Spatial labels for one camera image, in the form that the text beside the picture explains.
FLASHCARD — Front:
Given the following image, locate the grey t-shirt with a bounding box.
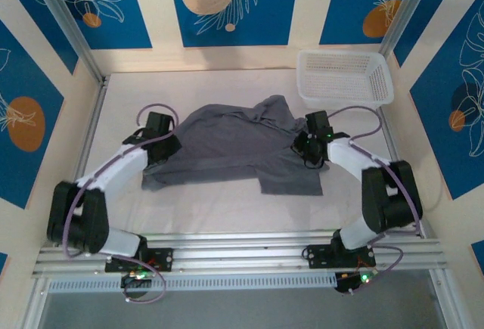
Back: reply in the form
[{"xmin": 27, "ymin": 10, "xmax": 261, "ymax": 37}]
[{"xmin": 140, "ymin": 94, "xmax": 330, "ymax": 197}]

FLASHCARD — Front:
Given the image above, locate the white plastic basket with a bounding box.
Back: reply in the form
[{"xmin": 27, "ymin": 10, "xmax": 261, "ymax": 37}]
[{"xmin": 296, "ymin": 48, "xmax": 395, "ymax": 110}]

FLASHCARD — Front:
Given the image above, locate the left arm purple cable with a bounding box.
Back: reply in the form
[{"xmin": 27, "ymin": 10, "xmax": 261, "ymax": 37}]
[{"xmin": 62, "ymin": 101, "xmax": 181, "ymax": 304}]

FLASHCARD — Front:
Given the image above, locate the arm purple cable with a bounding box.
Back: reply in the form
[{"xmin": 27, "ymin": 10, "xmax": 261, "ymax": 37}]
[
  {"xmin": 62, "ymin": 101, "xmax": 181, "ymax": 304},
  {"xmin": 327, "ymin": 105, "xmax": 423, "ymax": 284}
]

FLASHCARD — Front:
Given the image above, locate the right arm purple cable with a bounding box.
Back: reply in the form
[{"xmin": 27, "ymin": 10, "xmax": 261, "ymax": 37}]
[{"xmin": 327, "ymin": 105, "xmax": 423, "ymax": 284}]

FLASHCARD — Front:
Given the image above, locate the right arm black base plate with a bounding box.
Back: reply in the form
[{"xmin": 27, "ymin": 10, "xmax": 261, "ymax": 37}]
[{"xmin": 305, "ymin": 244, "xmax": 377, "ymax": 269}]

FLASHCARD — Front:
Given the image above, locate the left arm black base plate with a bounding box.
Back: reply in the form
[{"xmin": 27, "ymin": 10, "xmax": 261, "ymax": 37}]
[{"xmin": 104, "ymin": 247, "xmax": 174, "ymax": 273}]

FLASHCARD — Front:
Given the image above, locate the wide aluminium mounting rail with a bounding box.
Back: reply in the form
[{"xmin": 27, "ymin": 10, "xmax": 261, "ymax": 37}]
[{"xmin": 32, "ymin": 232, "xmax": 449, "ymax": 280}]

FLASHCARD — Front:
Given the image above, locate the aluminium frame post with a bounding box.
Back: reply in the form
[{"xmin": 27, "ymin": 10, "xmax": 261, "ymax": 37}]
[
  {"xmin": 380, "ymin": 0, "xmax": 434, "ymax": 56},
  {"xmin": 429, "ymin": 268, "xmax": 457, "ymax": 329},
  {"xmin": 28, "ymin": 0, "xmax": 110, "ymax": 84},
  {"xmin": 20, "ymin": 278, "xmax": 52, "ymax": 329}
]

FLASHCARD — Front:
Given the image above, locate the grey slotted cable duct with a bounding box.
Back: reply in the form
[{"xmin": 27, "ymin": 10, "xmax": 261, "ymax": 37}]
[{"xmin": 47, "ymin": 272, "xmax": 340, "ymax": 294}]

